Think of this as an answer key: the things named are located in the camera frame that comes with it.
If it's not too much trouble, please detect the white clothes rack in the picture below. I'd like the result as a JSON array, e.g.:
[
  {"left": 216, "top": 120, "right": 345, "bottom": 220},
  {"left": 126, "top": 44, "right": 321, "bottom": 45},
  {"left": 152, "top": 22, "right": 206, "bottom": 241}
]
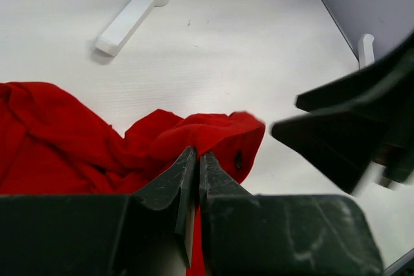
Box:
[{"left": 94, "top": 0, "right": 375, "bottom": 69}]

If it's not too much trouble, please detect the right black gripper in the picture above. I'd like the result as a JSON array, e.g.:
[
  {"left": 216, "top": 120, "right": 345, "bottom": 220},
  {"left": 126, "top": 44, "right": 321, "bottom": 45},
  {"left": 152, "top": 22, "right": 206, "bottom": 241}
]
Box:
[{"left": 271, "top": 35, "right": 413, "bottom": 194}]

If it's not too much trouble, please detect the red t shirt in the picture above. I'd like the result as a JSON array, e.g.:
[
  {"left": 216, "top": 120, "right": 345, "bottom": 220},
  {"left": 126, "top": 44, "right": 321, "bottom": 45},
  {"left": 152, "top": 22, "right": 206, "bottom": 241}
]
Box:
[{"left": 1, "top": 82, "right": 269, "bottom": 275}]

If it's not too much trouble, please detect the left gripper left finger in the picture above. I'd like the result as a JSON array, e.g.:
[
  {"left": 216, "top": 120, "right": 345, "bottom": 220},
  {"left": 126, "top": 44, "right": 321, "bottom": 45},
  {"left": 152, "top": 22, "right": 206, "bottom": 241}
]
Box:
[{"left": 132, "top": 147, "right": 197, "bottom": 268}]

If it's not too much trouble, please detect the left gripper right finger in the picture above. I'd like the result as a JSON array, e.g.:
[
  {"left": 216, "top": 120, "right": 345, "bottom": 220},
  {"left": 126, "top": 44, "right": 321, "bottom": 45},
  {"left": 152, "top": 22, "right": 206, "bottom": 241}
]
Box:
[{"left": 199, "top": 153, "right": 255, "bottom": 275}]

